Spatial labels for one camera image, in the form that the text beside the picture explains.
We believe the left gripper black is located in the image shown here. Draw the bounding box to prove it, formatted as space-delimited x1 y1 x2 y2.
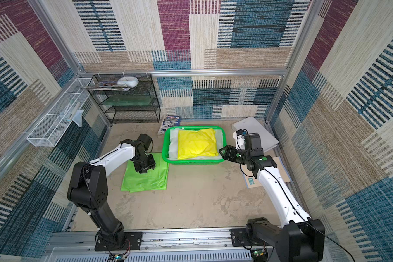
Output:
134 153 156 173

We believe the lime green raincoat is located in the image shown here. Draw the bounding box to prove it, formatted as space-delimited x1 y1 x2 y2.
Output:
121 153 169 193

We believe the small yellow raincoat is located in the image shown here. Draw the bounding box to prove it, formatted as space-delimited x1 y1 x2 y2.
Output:
178 128 218 160

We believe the white translucent raincoat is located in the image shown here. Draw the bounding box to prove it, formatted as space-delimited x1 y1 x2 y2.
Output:
162 126 226 165

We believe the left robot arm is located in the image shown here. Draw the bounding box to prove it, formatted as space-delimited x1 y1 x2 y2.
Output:
67 134 156 251

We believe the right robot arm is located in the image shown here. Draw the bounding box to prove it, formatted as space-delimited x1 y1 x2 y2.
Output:
219 129 325 262

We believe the white book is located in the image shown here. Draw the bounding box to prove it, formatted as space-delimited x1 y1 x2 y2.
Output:
232 117 279 153

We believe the tan notebook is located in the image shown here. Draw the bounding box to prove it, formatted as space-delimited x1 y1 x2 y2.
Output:
242 157 291 188

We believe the blue treehouse book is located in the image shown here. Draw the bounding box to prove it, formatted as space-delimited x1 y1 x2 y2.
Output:
157 115 181 135

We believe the white bowl on rack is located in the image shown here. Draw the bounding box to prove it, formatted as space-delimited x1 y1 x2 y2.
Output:
117 76 139 88

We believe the magazine on rack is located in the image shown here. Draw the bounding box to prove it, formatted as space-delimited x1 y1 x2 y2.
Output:
82 83 131 91

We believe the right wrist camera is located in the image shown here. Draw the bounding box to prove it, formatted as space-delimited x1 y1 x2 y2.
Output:
234 129 248 150

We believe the black wire shelf rack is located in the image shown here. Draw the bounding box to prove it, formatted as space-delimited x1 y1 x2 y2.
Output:
87 73 161 124

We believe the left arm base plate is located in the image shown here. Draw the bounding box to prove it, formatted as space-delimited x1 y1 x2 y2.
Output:
95 231 143 252

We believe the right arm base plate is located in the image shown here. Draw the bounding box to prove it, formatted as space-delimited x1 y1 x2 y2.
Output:
230 228 262 249

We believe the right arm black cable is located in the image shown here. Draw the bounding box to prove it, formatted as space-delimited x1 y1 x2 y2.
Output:
307 222 356 262

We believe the white wire wall basket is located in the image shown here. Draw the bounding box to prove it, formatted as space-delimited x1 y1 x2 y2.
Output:
27 78 90 147

